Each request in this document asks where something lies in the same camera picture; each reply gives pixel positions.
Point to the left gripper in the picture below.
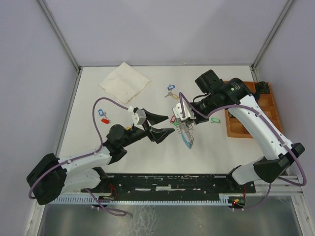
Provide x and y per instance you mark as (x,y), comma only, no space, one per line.
(155,134)

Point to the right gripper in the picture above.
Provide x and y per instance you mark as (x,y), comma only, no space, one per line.
(198,120)

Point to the blue handled key organiser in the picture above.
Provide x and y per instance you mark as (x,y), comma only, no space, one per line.
(186,131)

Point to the red tag key bunch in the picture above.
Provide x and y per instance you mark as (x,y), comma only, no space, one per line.
(173,119)

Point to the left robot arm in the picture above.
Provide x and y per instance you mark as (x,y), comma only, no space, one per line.
(53,176)

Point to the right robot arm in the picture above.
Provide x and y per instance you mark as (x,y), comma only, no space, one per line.
(279,152)

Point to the wooden compartment tray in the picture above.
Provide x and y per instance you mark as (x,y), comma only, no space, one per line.
(241,123)

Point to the blue tag upper key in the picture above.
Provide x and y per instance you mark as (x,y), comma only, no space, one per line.
(171,87)

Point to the blue tag key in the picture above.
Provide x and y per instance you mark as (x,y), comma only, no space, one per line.
(171,87)
(102,113)

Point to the white folded cloth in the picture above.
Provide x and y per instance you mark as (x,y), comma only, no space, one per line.
(124,83)

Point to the black mounting plate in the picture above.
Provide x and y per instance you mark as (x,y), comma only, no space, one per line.
(170,186)

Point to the black fabric bundle top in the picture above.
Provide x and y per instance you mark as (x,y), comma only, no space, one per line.
(262,87)

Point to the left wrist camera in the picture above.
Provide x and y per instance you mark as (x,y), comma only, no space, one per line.
(139,117)

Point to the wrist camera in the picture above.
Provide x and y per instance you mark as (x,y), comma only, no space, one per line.
(183,112)
(139,117)

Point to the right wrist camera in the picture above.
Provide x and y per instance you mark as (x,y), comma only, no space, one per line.
(183,112)

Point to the right aluminium frame post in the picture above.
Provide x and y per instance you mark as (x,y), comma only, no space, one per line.
(272,34)

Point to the aluminium frame post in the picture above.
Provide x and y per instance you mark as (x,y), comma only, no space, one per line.
(272,34)
(43,5)

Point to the grey slotted cable duct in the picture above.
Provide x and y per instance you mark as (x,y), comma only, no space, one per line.
(86,199)

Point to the aluminium rail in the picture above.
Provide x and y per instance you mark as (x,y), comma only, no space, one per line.
(278,188)

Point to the left aluminium frame post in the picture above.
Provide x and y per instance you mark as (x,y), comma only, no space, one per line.
(43,5)

